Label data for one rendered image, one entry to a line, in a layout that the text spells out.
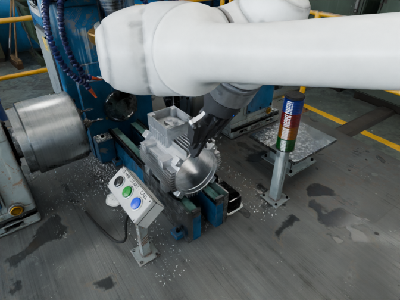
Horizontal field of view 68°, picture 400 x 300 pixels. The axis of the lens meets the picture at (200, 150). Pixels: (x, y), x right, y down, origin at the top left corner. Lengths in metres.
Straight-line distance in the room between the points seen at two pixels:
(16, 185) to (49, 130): 0.20
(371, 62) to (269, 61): 0.07
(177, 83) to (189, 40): 0.05
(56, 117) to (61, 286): 0.50
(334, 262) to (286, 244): 0.15
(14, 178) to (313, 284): 0.94
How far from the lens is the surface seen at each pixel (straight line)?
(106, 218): 1.11
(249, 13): 0.43
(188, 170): 1.02
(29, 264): 1.08
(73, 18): 1.33
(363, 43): 0.26
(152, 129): 0.95
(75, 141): 1.07
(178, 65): 0.33
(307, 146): 1.27
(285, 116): 0.95
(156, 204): 0.74
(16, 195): 1.11
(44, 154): 1.06
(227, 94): 0.52
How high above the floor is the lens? 1.59
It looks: 35 degrees down
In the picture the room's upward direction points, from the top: straight up
